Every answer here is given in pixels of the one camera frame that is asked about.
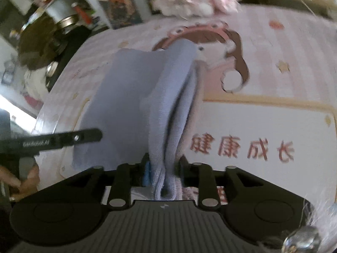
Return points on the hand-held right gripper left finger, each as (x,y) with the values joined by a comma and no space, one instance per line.
(146,175)

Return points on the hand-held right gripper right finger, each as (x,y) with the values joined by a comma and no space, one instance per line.
(183,172)

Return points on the white frame post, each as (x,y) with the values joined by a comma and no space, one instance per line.
(87,0)

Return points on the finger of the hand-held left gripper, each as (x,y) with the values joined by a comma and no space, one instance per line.
(58,139)

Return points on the red tassel charm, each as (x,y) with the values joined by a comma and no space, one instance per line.
(83,14)

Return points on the person's left hand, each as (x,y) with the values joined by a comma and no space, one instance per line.
(25,187)

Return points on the pink printed table mat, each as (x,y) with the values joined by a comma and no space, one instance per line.
(263,71)

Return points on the round metal tin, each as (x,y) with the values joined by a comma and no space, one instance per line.
(67,23)

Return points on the dark wizard print book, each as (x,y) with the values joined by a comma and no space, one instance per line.
(121,5)

